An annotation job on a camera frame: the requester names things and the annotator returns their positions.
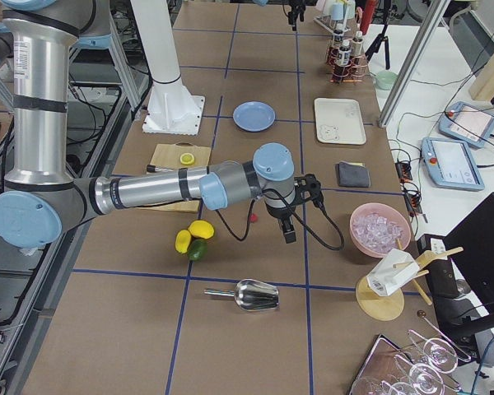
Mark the oblong yellow lemon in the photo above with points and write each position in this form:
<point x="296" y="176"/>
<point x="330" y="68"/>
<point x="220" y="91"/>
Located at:
<point x="183" y="240"/>

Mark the mint green bowl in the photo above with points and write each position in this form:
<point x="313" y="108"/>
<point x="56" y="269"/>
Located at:
<point x="385" y="80"/>

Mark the pink bowl of ice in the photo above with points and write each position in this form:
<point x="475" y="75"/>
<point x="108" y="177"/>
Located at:
<point x="376" y="228"/>

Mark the white paper cup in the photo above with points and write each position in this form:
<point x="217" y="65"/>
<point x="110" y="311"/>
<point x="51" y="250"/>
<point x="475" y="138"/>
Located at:
<point x="393" y="271"/>

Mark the teach pendant far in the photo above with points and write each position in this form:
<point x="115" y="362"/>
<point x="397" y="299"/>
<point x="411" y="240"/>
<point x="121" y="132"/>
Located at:
<point x="467" y="123"/>

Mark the grey folded cloth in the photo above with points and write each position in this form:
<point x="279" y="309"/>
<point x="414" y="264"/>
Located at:
<point x="352" y="176"/>

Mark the teach pendant near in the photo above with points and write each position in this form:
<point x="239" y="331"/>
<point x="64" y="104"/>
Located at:
<point x="450" y="164"/>

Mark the cream bear tray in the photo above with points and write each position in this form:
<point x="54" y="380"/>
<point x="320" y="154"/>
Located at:
<point x="339" y="121"/>

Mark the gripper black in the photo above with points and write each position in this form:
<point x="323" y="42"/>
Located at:
<point x="295" y="16"/>
<point x="278" y="213"/>

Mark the steel ice scoop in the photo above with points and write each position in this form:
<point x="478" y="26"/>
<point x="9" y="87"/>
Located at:
<point x="250" y="295"/>

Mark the green lime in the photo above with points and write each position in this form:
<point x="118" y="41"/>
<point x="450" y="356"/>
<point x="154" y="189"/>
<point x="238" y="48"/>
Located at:
<point x="197" y="250"/>

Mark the teach pendant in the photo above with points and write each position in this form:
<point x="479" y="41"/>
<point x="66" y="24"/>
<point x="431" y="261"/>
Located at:
<point x="450" y="164"/>
<point x="467" y="123"/>

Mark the aluminium frame post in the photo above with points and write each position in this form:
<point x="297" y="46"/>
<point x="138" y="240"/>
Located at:
<point x="415" y="53"/>

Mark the wooden cup stand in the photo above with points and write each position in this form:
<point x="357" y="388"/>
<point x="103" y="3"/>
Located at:
<point x="390" y="307"/>

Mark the copper wire bottle rack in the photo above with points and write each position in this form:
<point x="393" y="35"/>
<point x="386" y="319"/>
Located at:
<point x="356" y="71"/>

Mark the black camera tripod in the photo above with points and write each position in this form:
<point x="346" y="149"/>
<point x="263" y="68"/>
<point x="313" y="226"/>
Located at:
<point x="382" y="38"/>

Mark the black monitor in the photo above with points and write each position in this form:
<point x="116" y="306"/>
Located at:
<point x="475" y="234"/>

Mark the round yellow lemon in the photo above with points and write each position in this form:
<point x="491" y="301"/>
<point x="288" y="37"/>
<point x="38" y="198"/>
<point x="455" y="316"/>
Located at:
<point x="201" y="229"/>

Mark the lemon half slice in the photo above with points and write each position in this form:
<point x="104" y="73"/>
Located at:
<point x="187" y="159"/>

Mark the tea bottle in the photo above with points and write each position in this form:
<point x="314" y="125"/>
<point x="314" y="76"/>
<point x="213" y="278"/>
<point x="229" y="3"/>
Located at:
<point x="356" y="44"/>
<point x="343" y="54"/>
<point x="338" y="35"/>

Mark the blue plate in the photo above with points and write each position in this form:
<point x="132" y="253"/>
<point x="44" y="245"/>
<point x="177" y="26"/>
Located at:
<point x="254" y="116"/>

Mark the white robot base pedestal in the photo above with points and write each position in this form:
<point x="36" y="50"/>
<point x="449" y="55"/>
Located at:
<point x="171" y="108"/>

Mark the steel cylinder with black cap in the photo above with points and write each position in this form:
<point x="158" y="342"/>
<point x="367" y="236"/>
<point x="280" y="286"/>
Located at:
<point x="157" y="169"/>

